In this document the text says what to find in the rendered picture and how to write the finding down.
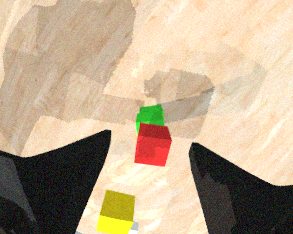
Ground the red block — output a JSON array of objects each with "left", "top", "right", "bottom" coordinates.
[{"left": 134, "top": 122, "right": 171, "bottom": 168}]

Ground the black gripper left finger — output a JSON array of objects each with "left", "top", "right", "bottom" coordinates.
[{"left": 0, "top": 130, "right": 111, "bottom": 234}]

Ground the yellow block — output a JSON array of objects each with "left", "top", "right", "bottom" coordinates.
[{"left": 97, "top": 189, "right": 135, "bottom": 234}]

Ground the green block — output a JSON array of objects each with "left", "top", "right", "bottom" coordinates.
[
  {"left": 135, "top": 110, "right": 163, "bottom": 134},
  {"left": 139, "top": 105, "right": 163, "bottom": 118}
]

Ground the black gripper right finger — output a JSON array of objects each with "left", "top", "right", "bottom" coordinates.
[{"left": 187, "top": 142, "right": 293, "bottom": 234}]

